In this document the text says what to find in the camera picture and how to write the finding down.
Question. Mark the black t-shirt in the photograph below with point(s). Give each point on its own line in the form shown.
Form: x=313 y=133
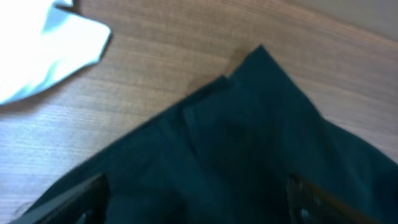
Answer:
x=224 y=155

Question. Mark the white t-shirt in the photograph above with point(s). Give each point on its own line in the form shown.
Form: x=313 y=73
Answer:
x=43 y=43

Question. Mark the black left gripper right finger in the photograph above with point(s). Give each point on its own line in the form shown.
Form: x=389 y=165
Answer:
x=308 y=203

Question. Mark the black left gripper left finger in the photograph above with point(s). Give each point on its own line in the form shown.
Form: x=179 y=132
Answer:
x=86 y=202

